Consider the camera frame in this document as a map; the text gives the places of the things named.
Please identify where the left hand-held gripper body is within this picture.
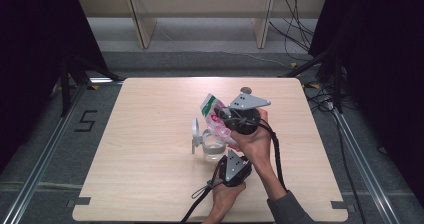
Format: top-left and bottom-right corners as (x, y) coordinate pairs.
(217, 149), (253, 188)

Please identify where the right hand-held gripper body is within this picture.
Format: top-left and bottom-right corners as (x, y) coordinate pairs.
(221, 90), (272, 136)

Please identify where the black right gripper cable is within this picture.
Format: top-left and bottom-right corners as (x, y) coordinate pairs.
(258, 120), (288, 192)

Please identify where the person's right hand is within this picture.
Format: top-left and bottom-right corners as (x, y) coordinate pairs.
(229, 108), (272, 172)

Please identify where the person's left hand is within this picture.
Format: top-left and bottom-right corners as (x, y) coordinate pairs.
(209, 180), (247, 217)

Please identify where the black curtain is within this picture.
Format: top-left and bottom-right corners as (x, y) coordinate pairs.
(308, 0), (424, 198)
(0, 0), (108, 172)

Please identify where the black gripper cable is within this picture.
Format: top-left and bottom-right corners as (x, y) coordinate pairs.
(179, 163), (224, 224)
(258, 120), (288, 192)

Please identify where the long metal floor rail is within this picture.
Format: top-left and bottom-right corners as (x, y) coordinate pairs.
(332, 107), (402, 224)
(0, 83), (88, 224)

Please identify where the beige wooden shelf unit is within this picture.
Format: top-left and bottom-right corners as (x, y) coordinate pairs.
(75, 0), (330, 50)

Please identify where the clear container with grey lid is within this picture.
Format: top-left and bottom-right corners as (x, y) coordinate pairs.
(190, 117), (229, 163)

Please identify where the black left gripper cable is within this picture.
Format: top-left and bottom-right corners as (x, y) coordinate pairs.
(179, 163), (224, 224)

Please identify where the red and white plastic bag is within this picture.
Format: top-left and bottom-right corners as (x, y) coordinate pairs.
(199, 92), (240, 152)

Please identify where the bundle of black floor cables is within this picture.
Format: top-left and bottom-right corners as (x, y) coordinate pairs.
(268, 0), (316, 62)

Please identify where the black metal stand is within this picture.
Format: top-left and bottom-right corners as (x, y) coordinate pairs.
(59, 54), (122, 118)
(279, 45), (345, 114)

